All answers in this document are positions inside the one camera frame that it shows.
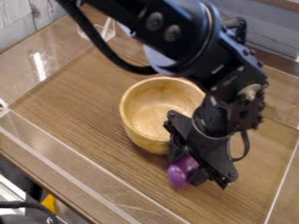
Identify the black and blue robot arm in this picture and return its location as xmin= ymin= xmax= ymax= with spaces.
xmin=56 ymin=0 xmax=269 ymax=187

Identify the purple toy eggplant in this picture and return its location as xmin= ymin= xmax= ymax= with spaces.
xmin=167 ymin=155 xmax=201 ymax=188

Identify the clear acrylic front wall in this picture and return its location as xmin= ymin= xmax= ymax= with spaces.
xmin=0 ymin=105 xmax=190 ymax=224

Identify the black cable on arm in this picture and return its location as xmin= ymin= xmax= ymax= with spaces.
xmin=58 ymin=0 xmax=157 ymax=75

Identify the clear acrylic corner bracket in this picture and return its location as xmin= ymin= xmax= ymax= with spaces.
xmin=71 ymin=13 xmax=116 ymax=48

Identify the yellow and black equipment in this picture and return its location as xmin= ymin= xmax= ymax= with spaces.
xmin=40 ymin=192 xmax=72 ymax=224

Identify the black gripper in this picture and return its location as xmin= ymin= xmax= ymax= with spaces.
xmin=163 ymin=72 xmax=269 ymax=188

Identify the black cable lower left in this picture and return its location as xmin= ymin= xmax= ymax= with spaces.
xmin=0 ymin=200 xmax=60 ymax=224

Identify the brown wooden bowl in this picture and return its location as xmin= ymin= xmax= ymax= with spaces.
xmin=119 ymin=77 xmax=205 ymax=155

